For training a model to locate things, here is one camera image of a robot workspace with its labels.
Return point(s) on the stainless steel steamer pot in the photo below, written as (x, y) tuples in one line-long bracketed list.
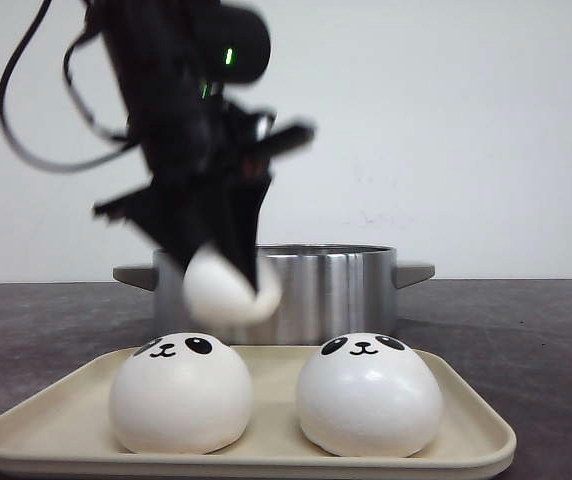
[(327, 290)]

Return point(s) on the beige plastic tray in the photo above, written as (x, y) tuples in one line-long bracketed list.
[(63, 432)]

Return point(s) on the panda bun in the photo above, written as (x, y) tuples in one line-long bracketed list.
[(368, 394), (217, 294), (181, 393)]

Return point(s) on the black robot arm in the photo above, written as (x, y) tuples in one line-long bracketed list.
[(172, 60)]

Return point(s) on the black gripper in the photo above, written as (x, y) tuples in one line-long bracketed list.
[(211, 190)]

